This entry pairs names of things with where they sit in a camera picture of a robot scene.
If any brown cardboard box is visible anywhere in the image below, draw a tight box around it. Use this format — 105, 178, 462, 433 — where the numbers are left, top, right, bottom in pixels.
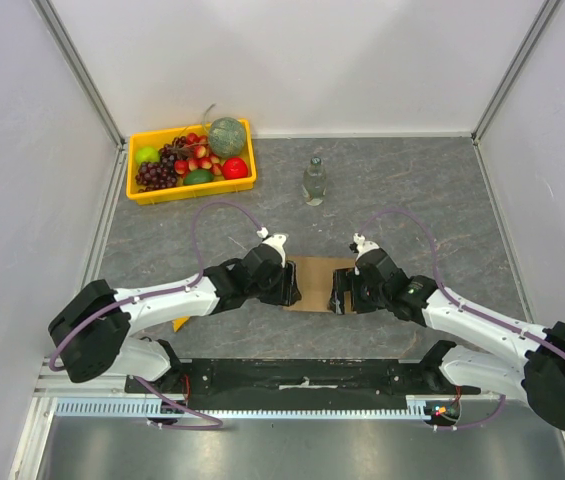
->
285, 256, 354, 313

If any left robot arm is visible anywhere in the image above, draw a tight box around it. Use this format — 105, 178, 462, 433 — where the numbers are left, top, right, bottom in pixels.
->
48, 238, 301, 393

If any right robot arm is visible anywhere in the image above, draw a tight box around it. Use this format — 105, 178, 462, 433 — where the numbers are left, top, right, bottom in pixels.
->
328, 242, 565, 431

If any yellow snack packet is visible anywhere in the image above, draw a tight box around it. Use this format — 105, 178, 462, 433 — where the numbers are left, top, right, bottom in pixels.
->
172, 317, 190, 332

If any clear glass bottle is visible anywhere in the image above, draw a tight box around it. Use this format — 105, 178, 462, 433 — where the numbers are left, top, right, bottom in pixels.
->
302, 157, 327, 206

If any red tomato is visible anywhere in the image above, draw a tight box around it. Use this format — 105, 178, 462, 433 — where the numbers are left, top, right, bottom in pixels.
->
221, 157, 249, 180

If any green avocado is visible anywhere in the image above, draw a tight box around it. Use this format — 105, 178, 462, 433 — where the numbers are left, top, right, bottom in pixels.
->
183, 169, 214, 186

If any green netted melon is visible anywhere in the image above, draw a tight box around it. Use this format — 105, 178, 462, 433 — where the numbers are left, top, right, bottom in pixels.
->
208, 117, 246, 158

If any dark purple grape bunch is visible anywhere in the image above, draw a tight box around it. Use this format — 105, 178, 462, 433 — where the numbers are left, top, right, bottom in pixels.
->
134, 161, 178, 193

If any green apple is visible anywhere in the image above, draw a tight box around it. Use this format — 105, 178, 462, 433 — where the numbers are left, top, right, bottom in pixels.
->
134, 146, 161, 166

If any yellow plastic fruit bin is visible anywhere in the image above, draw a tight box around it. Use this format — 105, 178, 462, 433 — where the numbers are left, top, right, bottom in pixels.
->
126, 119, 257, 205

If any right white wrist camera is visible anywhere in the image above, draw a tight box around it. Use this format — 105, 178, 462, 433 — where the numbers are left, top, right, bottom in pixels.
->
349, 233, 379, 275

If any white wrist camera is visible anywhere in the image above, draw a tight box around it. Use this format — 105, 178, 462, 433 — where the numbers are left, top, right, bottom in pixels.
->
349, 233, 379, 275
256, 226, 288, 267

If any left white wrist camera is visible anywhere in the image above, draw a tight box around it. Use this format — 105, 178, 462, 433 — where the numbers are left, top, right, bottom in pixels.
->
256, 226, 288, 267

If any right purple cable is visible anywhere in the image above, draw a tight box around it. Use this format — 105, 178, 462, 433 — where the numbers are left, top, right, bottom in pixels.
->
354, 207, 565, 431

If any purple cable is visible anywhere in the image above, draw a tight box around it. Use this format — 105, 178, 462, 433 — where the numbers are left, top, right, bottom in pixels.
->
354, 207, 565, 431
49, 200, 269, 431

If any slotted cable duct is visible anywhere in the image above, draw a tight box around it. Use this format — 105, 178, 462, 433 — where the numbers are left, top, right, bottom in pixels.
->
54, 394, 456, 418

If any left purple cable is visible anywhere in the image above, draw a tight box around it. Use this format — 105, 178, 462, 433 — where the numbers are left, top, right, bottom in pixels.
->
49, 200, 269, 431

